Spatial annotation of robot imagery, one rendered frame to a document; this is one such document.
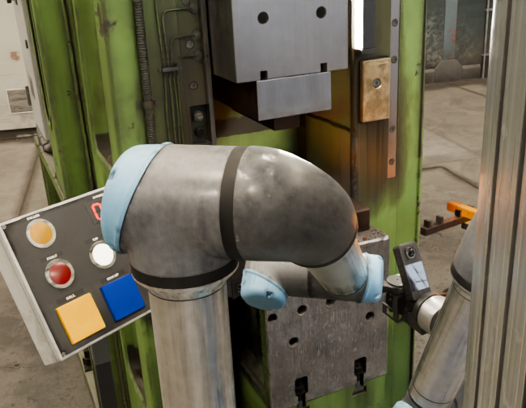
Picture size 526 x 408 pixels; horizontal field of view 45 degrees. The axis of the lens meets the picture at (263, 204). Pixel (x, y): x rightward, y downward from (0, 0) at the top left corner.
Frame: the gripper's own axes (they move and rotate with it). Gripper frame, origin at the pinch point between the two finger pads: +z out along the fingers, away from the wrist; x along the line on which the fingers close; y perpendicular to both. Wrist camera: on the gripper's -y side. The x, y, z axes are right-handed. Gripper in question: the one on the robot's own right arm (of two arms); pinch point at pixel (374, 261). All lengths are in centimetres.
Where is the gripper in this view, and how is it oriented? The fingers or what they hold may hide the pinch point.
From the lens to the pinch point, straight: 143.4
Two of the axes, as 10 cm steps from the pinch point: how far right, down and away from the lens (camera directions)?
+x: 9.1, -1.9, 3.7
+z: -4.1, -3.1, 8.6
